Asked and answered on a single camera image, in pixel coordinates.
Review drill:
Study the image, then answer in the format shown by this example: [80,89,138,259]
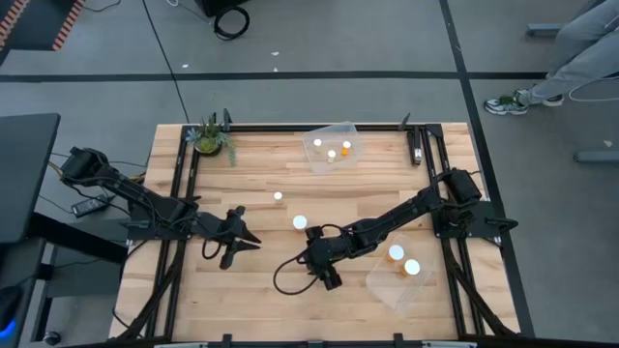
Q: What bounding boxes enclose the clear plastic bin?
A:
[302,120,362,175]
[366,233,435,318]

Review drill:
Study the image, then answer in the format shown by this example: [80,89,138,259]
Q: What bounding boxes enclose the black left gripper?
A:
[195,205,263,272]

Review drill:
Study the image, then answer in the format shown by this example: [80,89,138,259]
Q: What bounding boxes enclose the black power adapter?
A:
[71,193,112,218]

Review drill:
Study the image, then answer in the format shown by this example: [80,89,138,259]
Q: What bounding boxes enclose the long black floor cable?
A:
[141,0,192,125]

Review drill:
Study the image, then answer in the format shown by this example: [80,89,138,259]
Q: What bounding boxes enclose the black metal bracket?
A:
[408,129,424,167]

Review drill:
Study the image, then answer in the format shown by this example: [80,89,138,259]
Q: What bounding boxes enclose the white cable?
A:
[568,74,619,103]

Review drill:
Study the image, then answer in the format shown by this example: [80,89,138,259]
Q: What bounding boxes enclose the black desk foot beam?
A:
[28,211,130,266]

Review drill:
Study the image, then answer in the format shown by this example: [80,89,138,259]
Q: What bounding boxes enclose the dark desk top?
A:
[0,112,62,246]

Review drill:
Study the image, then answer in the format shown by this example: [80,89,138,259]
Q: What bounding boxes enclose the black aluminium table frame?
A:
[113,109,523,348]

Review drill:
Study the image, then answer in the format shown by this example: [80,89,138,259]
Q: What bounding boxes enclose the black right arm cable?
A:
[272,254,321,297]

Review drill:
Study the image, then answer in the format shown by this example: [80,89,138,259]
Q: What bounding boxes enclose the person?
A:
[483,0,619,117]

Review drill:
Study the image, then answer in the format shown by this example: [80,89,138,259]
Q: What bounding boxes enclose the coiled black cable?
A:
[213,5,251,42]

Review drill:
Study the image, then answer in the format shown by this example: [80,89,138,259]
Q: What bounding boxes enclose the black mouse with blue light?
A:
[0,284,24,342]

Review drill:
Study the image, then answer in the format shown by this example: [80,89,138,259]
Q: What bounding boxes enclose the green plant in dark pot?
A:
[185,111,238,168]

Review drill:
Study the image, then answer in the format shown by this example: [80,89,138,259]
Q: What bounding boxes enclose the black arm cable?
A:
[272,254,321,297]
[201,236,224,261]

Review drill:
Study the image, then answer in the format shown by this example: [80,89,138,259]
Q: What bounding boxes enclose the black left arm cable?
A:
[201,236,224,261]

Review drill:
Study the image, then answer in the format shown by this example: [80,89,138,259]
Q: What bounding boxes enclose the grey metal table foot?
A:
[574,150,619,164]

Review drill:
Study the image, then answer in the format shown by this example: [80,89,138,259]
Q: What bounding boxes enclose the black mat orange striped edges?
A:
[0,0,87,52]

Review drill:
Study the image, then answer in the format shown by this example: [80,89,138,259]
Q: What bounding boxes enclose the black box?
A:
[195,0,251,18]

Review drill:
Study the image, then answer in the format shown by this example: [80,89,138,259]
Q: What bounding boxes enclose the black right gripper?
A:
[304,224,357,293]

